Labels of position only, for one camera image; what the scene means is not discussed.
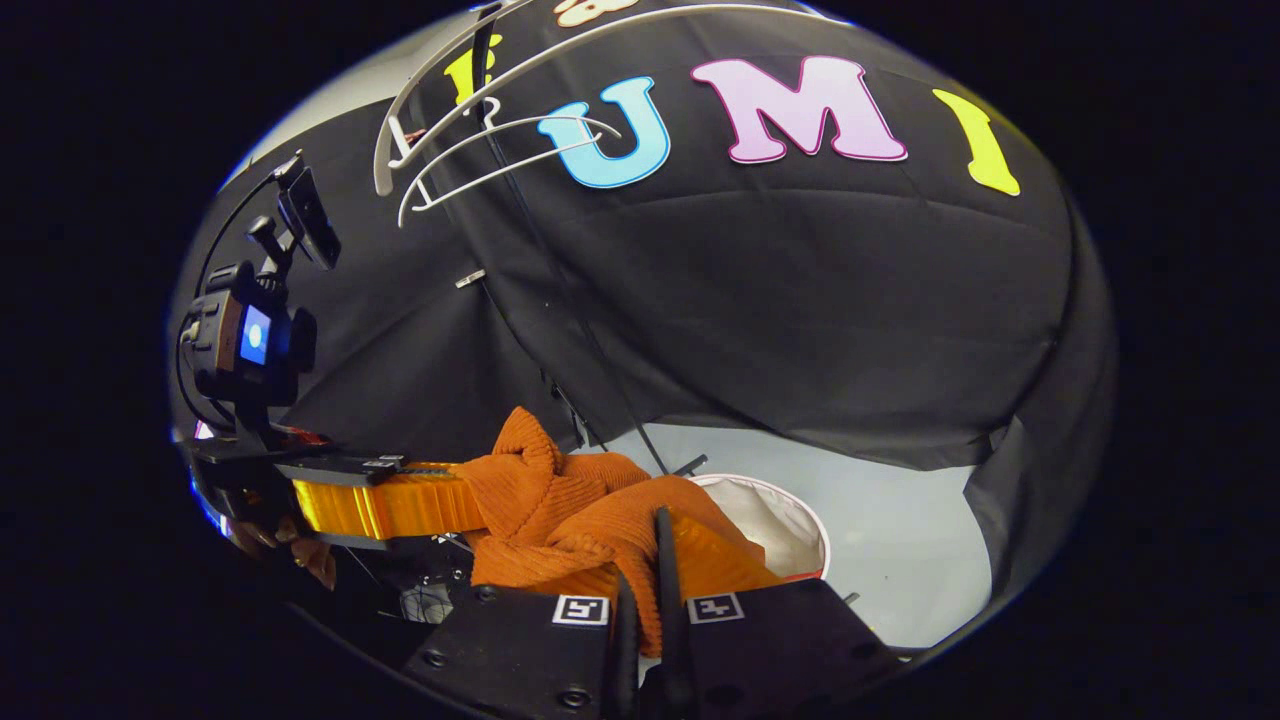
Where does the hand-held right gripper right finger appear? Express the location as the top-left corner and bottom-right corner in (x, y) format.
(645, 505), (906, 720)

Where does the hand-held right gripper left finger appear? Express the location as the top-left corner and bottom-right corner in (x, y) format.
(405, 570), (641, 720)

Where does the white laundry hamper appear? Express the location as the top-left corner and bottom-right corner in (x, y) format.
(690, 473), (831, 583)

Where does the orange corduroy shirt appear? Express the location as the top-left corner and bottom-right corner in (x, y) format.
(455, 405), (786, 656)

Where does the white clothes hanger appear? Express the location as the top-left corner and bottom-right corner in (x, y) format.
(397, 95), (623, 228)
(373, 3), (851, 198)

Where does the black clothes rack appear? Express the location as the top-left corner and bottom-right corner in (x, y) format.
(470, 0), (711, 479)

